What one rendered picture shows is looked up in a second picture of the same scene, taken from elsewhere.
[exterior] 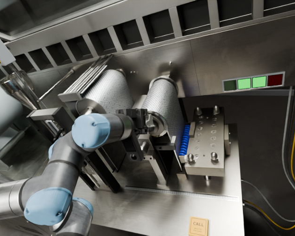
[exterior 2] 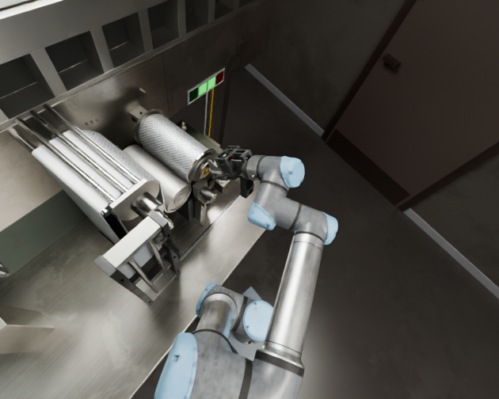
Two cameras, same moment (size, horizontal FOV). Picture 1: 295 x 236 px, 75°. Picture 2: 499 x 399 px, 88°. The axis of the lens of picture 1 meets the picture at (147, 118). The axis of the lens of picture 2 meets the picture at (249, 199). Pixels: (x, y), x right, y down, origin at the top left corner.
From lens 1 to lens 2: 80 cm
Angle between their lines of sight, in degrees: 65
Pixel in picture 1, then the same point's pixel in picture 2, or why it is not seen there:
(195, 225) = not seen: hidden behind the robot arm
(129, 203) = (203, 262)
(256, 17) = (210, 20)
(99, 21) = (12, 40)
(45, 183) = (321, 216)
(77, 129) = (295, 174)
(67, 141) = (280, 195)
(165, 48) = (136, 70)
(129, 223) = (224, 268)
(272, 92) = not seen: hidden behind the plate
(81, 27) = not seen: outside the picture
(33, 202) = (334, 225)
